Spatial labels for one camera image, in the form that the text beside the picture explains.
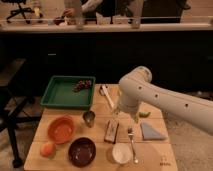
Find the small metal cup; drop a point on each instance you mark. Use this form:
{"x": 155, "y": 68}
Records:
{"x": 89, "y": 117}

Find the small white bowl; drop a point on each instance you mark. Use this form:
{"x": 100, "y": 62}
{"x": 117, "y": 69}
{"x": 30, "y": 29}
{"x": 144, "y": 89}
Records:
{"x": 121, "y": 153}

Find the green pepper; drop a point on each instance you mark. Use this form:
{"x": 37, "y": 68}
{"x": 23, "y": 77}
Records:
{"x": 144, "y": 114}

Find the black office chair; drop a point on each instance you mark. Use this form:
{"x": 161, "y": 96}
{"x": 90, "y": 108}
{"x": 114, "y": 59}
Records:
{"x": 19, "y": 10}

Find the wooden whiteboard eraser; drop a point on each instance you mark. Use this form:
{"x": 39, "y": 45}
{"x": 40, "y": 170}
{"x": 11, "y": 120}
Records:
{"x": 111, "y": 131}

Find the orange peach fruit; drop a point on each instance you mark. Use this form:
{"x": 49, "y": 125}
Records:
{"x": 47, "y": 149}

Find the silver metal fork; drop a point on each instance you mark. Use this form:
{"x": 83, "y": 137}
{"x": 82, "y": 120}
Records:
{"x": 131, "y": 137}

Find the orange plastic bowl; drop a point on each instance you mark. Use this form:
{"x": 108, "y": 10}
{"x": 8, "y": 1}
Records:
{"x": 61, "y": 130}

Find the folded blue cloth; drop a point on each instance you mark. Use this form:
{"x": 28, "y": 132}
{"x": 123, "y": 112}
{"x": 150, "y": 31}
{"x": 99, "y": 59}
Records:
{"x": 149, "y": 133}

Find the green plastic tray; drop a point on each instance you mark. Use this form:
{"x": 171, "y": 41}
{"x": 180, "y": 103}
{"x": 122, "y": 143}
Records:
{"x": 59, "y": 93}

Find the bunch of dark grapes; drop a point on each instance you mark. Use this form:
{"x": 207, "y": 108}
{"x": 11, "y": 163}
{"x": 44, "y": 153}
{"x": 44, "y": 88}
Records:
{"x": 82, "y": 84}

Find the dark maroon bowl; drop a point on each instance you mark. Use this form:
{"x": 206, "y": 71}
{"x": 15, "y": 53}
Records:
{"x": 82, "y": 152}

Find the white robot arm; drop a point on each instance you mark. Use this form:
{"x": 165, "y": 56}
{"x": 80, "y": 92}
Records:
{"x": 136, "y": 87}

